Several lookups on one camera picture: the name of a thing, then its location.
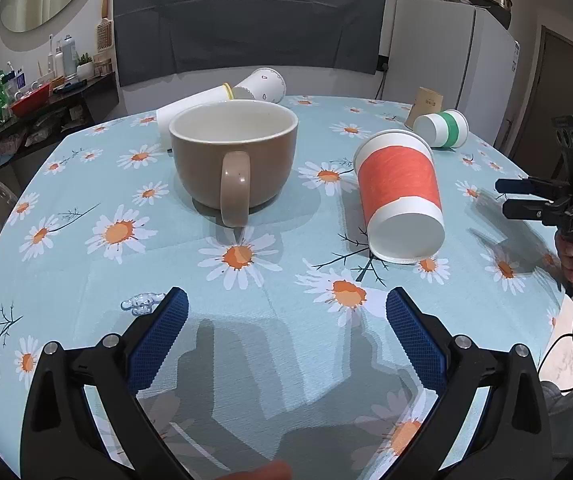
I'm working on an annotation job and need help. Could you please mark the red banded paper cup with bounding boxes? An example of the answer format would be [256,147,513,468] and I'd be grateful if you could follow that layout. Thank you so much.
[354,129,445,264]

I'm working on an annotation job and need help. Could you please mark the green banded paper cup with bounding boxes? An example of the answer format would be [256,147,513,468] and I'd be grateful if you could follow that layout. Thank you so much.
[413,110,469,148]

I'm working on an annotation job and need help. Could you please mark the brown kraft paper cup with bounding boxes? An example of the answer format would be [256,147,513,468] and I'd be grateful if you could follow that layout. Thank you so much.
[405,87,444,128]

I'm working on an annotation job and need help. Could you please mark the heart patterned paper cup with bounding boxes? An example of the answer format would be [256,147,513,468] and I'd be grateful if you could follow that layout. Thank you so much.
[232,67,287,104]

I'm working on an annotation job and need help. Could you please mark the yellow rimmed paper cup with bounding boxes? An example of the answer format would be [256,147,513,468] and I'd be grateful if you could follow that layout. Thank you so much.
[155,82,234,150]

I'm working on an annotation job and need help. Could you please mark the person's right hand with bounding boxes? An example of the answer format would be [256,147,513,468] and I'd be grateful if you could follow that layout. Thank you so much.
[555,232,573,285]

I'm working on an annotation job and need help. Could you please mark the brown door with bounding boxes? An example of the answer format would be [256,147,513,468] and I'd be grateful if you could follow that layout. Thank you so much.
[510,27,573,179]

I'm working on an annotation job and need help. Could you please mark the white refrigerator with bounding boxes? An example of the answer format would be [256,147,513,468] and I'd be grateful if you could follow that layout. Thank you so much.
[383,0,520,144]

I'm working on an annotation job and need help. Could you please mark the daisy patterned blue tablecloth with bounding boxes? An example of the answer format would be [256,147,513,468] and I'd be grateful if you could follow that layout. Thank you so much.
[0,96,563,479]

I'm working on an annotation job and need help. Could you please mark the brown ceramic mug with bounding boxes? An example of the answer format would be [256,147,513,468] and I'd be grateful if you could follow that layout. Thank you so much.
[169,100,299,228]

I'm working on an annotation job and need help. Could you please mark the red bowl on shelf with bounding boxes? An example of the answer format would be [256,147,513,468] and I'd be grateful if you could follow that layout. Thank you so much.
[11,84,51,117]

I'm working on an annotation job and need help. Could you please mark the small potted plant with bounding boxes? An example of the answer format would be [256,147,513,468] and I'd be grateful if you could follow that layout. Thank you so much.
[76,53,94,80]

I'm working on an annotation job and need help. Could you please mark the dark grey hanging cloth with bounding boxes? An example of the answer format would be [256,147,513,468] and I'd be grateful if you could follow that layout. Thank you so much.
[113,0,387,86]

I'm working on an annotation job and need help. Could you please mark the white spray bottle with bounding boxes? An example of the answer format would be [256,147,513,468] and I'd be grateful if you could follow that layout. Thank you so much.
[61,35,77,79]

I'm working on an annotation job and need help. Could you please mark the wooden hanging brush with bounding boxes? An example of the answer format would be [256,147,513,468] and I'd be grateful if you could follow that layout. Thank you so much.
[96,0,113,52]

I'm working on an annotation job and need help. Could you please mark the black wall shelf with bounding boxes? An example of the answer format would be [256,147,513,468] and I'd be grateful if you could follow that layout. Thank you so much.
[0,73,119,169]

